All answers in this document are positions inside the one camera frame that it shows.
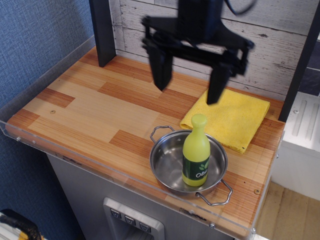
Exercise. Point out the clear acrylic table guard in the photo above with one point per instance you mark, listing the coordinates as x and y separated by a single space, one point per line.
102 117

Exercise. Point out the yellow folded towel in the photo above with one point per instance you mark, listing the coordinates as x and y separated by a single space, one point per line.
233 121

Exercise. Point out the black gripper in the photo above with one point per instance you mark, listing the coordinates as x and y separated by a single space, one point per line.
196 34

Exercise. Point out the black frame post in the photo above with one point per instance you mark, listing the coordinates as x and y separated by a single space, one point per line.
103 31
306 53

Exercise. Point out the silver dispenser button panel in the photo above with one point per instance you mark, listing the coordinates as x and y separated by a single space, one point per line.
127 223

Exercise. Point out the yellow black object corner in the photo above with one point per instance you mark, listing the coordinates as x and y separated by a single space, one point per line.
14 229

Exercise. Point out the yellow olive oil bottle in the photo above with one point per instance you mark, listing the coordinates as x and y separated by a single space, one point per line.
196 152

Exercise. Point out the black right frame post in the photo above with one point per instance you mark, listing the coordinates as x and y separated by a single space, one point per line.
306 53

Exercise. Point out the grey toy fridge cabinet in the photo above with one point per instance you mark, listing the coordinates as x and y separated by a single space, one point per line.
86 189

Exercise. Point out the stainless steel pot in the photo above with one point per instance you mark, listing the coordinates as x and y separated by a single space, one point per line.
166 163

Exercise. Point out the black left frame post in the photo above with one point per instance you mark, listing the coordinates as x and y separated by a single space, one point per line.
103 31

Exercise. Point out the white toy sink unit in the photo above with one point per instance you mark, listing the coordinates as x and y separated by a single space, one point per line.
297 163

